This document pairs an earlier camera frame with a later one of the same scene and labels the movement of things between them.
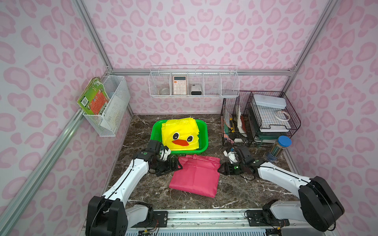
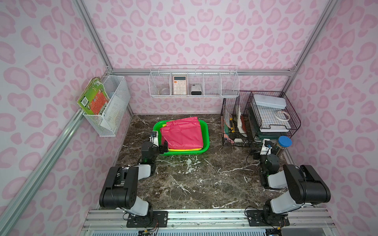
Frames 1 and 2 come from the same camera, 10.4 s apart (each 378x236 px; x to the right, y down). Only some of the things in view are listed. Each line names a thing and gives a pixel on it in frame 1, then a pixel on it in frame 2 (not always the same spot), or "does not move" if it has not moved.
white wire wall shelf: x=194 y=81 does not move
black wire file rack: x=234 y=119 does not move
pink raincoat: x=199 y=175 -> x=184 y=133
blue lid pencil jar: x=276 y=150 does not move
